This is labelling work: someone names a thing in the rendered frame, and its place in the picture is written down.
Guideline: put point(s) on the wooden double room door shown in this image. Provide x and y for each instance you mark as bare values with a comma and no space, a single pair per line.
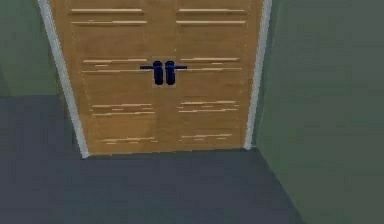
116,83

